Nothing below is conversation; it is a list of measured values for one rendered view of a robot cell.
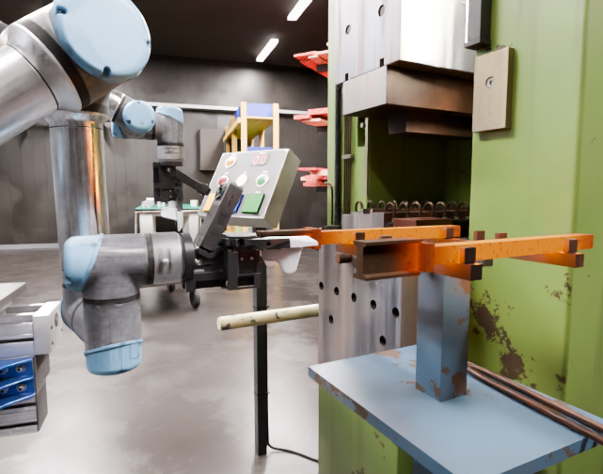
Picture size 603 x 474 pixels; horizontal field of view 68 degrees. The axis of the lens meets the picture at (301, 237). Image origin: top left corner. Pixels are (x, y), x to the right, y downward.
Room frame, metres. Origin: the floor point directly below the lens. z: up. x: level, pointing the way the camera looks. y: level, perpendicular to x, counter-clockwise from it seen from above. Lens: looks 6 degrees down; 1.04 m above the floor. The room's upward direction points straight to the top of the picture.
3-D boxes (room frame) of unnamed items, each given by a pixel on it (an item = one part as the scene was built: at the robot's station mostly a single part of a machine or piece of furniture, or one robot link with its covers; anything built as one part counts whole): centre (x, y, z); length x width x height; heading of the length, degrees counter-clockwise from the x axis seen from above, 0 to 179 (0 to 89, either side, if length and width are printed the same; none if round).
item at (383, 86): (1.34, -0.35, 1.32); 0.42 x 0.20 x 0.10; 118
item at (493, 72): (1.03, -0.43, 1.27); 0.09 x 0.02 x 0.17; 28
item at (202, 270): (0.69, 0.13, 0.94); 0.12 x 0.08 x 0.09; 116
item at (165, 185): (1.31, 0.39, 1.07); 0.09 x 0.08 x 0.12; 108
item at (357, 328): (1.30, -0.39, 0.69); 0.56 x 0.38 x 0.45; 118
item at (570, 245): (0.62, -0.29, 0.97); 0.23 x 0.06 x 0.02; 117
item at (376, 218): (1.34, -0.35, 0.96); 0.42 x 0.20 x 0.09; 118
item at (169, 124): (1.31, 0.38, 1.23); 0.09 x 0.08 x 0.11; 116
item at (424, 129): (1.34, -0.40, 1.24); 0.30 x 0.07 x 0.06; 118
